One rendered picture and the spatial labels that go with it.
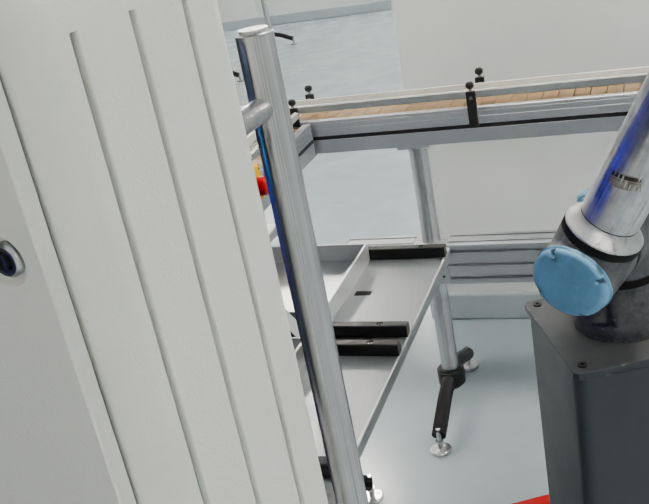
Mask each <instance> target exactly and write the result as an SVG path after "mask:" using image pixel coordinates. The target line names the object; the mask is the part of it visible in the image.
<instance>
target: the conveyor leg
mask: <svg viewBox="0 0 649 504"><path fill-rule="evenodd" d="M431 146H432V145H428V146H415V147H401V148H397V150H409V155H410V162H411V168H412V175H413V181H414V188H415V195H416V201H417V208H418V214H419V221H420V227H421V234H422V241H423V243H426V244H432V243H436V242H438V241H440V239H441V238H440V232H439V225H438V218H437V211H436V204H435V197H434V190H433V183H432V176H431V169H430V162H429V155H428V148H430V147H431ZM432 306H433V313H434V319H435V326H436V333H437V339H438V346H439V352H440V359H441V366H442V369H443V370H445V371H453V370H455V369H457V368H458V367H459V364H458V357H457V350H456V343H455V336H454V329H453V322H452V315H451V308H450V301H449V294H448V287H447V284H439V285H438V287H437V289H436V292H435V294H434V296H433V298H432Z"/></svg>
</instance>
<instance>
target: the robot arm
mask: <svg viewBox="0 0 649 504"><path fill-rule="evenodd" d="M533 279H534V283H535V285H536V286H537V288H538V290H539V293H540V294H541V296H542V297H543V298H544V299H545V300H546V301H547V302H548V303H549V304H550V305H551V306H553V307H554V308H556V309H557V310H559V311H561V312H563V313H566V314H569V315H573V316H575V323H576V327H577V328H578V330H579V331H580V332H581V333H583V334H584V335H586V336H588V337H590V338H593V339H596V340H599V341H604V342H610V343H632V342H639V341H644V340H648V339H649V72H648V74H647V76H646V78H645V80H644V82H643V84H642V86H641V88H640V90H639V92H638V94H637V96H636V98H635V100H634V102H633V104H632V106H631V108H630V110H629V112H628V114H627V116H626V118H625V120H624V122H623V124H622V126H621V128H620V130H619V132H618V134H617V136H616V138H615V140H614V141H613V143H612V145H611V147H610V149H609V151H608V153H607V155H606V157H605V159H604V161H603V163H602V165H601V167H600V169H599V171H598V173H597V175H596V177H595V179H594V181H593V183H592V185H591V187H590V188H588V189H585V190H583V191H581V192H580V193H579V194H578V196H577V203H575V204H573V205H571V206H570V207H569V208H568V209H567V211H566V213H565V215H564V217H563V219H562V221H561V223H560V225H559V227H558V229H557V231H556V233H555V235H554V237H553V239H552V241H551V242H550V244H549V245H548V247H546V248H544V249H543V250H542V251H541V252H540V253H539V255H538V257H537V259H536V261H535V263H534V266H533Z"/></svg>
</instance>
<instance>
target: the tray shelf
mask: <svg viewBox="0 0 649 504"><path fill-rule="evenodd" d="M446 249H447V254H446V256H445V257H429V258H396V259H370V262H369V263H368V265H367V267H366V268H365V270H364V272H363V273H362V275H361V276H360V278H359V280H358V281H357V283H356V284H355V286H354V288H353V289H352V291H351V293H350V294H349V296H348V297H347V299H346V301H345V302H344V304H343V305H342V307H341V309H340V310H339V312H338V314H337V315H336V317H335V318H334V320H333V322H346V321H409V325H410V334H409V336H408V337H335V338H373V340H400V342H401V348H402V351H401V353H400V356H339V358H340V363H341V368H342V373H343V378H344V383H345V388H346V393H347V398H348V403H349V408H350V413H351V418H352V423H353V428H354V433H355V438H356V443H357V448H358V452H359V457H360V458H361V455H362V453H363V451H364V449H365V447H366V444H367V442H368V440H369V438H370V435H371V433H372V431H373V429H374V427H375V424H376V422H377V420H378V418H379V416H380V413H381V411H382V409H383V407H384V404H385V402H386V400H387V398H388V396H389V393H390V391H391V389H392V387H393V385H394V382H395V380H396V378H397V376H398V373H399V371H400V369H401V367H402V365H403V362H404V360H405V358H406V356H407V354H408V351H409V349H410V347H411V345H412V342H413V340H414V338H415V336H416V334H417V331H418V329H419V327H420V325H421V323H422V320H423V318H424V316H425V314H426V311H427V309H428V307H429V305H430V303H431V300H432V298H433V296H434V294H435V292H436V289H437V287H438V285H439V283H440V280H441V278H442V276H443V274H444V272H445V269H446V267H447V265H448V263H449V260H450V258H451V252H450V248H449V247H446ZM356 291H372V293H371V295H366V296H354V294H355V293H356ZM300 378H301V382H302V387H303V391H304V396H305V400H306V405H307V409H308V414H309V418H310V423H311V427H312V432H313V436H314V441H315V445H316V450H317V454H318V456H326V454H325V450H324V445H323V440H322V436H321V431H320V427H319V422H318V417H317V413H316V408H315V404H314V399H313V395H312V390H311V385H310V381H309V376H308V372H307V367H306V365H305V367H304V369H303V370H302V372H301V373H300ZM323 481H324V486H325V490H326V495H327V499H328V504H336V500H335V495H334V491H333V486H332V482H331V477H323Z"/></svg>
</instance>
